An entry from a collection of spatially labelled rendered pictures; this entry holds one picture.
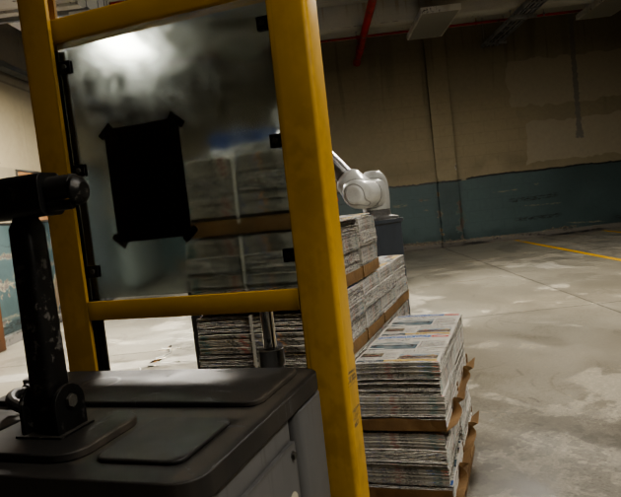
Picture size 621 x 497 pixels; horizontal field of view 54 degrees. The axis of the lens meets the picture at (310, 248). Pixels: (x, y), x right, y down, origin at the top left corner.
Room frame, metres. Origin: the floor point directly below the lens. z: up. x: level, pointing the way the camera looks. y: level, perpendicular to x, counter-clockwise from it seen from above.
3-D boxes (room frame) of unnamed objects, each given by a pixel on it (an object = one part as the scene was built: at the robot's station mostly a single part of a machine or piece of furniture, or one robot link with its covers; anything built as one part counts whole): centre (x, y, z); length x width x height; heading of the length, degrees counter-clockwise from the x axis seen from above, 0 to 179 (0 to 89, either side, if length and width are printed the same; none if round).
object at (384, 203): (3.45, -0.39, 1.17); 0.18 x 0.16 x 0.22; 153
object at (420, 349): (2.27, -0.35, 0.30); 0.76 x 0.30 x 0.60; 160
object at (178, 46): (1.46, 0.30, 1.28); 0.57 x 0.01 x 0.65; 70
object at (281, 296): (1.44, 0.31, 0.92); 0.57 x 0.01 x 0.05; 70
